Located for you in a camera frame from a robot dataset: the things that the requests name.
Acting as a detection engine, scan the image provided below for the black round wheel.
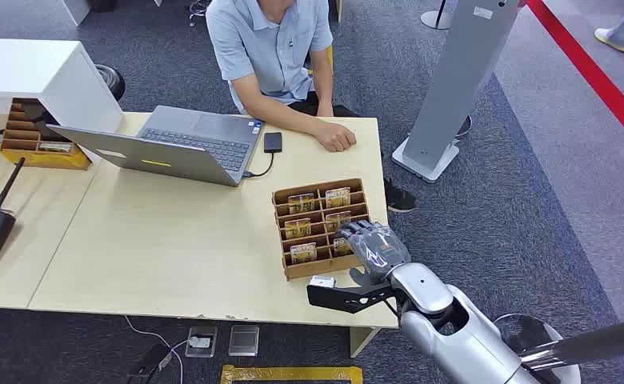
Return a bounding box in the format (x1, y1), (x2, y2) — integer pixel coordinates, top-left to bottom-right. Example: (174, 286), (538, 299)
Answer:
(94, 64), (127, 102)

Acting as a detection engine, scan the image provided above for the wooden card holder box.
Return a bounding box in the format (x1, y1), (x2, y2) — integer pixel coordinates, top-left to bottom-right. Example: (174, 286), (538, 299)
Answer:
(272, 178), (372, 282)

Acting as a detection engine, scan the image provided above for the card in wooden organizer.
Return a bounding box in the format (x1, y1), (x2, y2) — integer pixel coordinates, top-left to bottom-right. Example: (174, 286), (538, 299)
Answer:
(37, 141), (74, 154)

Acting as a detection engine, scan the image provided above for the white floor cable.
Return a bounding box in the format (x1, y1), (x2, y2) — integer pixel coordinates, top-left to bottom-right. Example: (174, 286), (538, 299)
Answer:
(123, 316), (207, 384)

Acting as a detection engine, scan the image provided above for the floor socket with white plug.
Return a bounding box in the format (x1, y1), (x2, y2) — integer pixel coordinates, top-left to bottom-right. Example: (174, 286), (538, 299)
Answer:
(184, 325), (219, 359)

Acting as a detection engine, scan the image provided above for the yellow tape frame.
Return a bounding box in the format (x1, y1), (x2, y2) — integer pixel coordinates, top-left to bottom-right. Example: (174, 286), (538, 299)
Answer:
(220, 364), (364, 384)

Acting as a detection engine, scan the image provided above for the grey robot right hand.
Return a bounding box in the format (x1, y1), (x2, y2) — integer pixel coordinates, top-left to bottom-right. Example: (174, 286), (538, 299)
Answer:
(335, 220), (412, 286)

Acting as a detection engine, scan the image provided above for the grey laptop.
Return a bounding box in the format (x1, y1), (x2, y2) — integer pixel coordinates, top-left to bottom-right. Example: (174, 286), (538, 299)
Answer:
(46, 105), (266, 187)

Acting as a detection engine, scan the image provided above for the person's black shoe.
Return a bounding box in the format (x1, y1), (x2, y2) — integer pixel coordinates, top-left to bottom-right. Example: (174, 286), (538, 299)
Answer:
(383, 177), (419, 214)

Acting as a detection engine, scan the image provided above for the person's right hand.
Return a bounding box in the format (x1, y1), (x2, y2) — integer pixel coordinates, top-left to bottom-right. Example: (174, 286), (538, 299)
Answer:
(313, 120), (358, 153)

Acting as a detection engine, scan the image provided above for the black phone cable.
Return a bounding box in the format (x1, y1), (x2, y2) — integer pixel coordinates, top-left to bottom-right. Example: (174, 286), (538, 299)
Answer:
(242, 152), (276, 178)

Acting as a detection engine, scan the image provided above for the wrist camera with black bracket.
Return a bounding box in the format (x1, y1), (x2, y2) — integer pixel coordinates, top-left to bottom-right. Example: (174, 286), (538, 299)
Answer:
(306, 274), (398, 314)

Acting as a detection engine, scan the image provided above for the grey kiosk stand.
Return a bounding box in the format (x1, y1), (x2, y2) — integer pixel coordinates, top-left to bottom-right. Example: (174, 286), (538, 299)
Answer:
(391, 0), (522, 184)

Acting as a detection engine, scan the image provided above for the black phone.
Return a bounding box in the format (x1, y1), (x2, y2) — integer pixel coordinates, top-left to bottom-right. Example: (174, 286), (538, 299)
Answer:
(262, 131), (283, 154)

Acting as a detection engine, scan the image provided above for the black power adapter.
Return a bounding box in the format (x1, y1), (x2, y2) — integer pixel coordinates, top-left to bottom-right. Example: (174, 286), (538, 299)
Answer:
(126, 343), (173, 384)

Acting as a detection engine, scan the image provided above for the white furniture corner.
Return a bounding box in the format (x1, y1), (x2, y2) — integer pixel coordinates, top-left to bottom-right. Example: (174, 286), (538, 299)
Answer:
(60, 0), (91, 26)

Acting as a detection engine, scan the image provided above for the wooden desk leg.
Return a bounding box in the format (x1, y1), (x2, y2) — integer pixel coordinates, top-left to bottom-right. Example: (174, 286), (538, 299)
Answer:
(349, 326), (382, 358)

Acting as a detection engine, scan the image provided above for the metal floor plate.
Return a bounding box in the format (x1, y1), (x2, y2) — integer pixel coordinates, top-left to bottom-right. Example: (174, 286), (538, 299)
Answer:
(228, 324), (261, 357)

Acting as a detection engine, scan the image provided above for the white cabinet box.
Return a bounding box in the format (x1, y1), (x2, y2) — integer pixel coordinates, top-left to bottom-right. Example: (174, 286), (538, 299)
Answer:
(0, 38), (125, 164)

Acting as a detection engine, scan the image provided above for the silver stanchion base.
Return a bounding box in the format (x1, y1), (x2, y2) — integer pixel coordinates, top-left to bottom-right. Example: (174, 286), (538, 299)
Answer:
(421, 0), (459, 30)

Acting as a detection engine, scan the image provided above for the dark metallic robot bar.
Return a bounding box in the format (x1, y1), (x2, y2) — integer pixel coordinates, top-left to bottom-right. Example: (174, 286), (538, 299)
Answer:
(518, 316), (624, 372)

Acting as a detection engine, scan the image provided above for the red strip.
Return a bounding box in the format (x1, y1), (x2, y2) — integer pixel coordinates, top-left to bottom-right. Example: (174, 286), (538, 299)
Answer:
(525, 0), (624, 158)

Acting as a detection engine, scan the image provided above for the wooden organizer on yellow base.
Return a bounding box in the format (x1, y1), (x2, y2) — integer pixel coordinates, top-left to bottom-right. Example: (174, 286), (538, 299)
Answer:
(0, 98), (91, 172)

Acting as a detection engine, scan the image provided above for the metal chair base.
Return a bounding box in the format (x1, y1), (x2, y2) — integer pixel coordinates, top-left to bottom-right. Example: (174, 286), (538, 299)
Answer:
(187, 0), (214, 27)

